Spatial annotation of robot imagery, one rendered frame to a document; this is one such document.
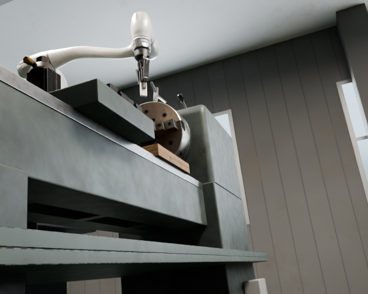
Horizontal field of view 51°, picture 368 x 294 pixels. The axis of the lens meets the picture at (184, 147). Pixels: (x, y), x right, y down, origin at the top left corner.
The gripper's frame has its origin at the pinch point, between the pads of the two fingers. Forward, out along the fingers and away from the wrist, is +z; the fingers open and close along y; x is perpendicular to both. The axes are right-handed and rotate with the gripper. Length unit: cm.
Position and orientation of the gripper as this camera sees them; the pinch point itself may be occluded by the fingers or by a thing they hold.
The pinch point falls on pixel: (143, 89)
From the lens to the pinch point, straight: 186.3
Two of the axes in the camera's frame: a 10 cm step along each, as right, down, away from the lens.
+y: 4.6, -2.9, -8.4
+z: 0.6, 9.5, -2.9
